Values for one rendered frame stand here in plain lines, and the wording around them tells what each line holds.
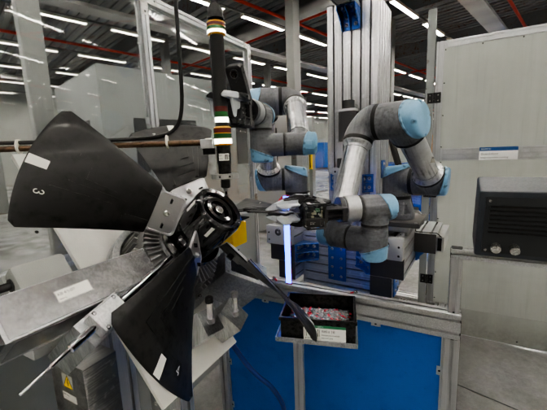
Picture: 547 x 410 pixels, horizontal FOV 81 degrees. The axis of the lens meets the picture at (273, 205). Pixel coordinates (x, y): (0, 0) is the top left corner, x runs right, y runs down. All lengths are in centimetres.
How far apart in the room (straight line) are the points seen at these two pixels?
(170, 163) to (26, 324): 46
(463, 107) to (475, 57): 30
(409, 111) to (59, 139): 87
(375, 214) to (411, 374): 57
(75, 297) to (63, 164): 23
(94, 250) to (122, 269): 16
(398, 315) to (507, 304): 162
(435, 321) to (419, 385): 24
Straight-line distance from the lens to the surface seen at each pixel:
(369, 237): 94
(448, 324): 113
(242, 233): 130
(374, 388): 132
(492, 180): 104
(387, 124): 107
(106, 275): 72
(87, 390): 102
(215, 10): 87
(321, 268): 163
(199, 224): 70
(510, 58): 252
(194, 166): 86
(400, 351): 122
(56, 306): 67
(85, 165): 69
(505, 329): 277
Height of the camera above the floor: 135
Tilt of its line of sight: 9 degrees down
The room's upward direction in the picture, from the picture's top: 2 degrees counter-clockwise
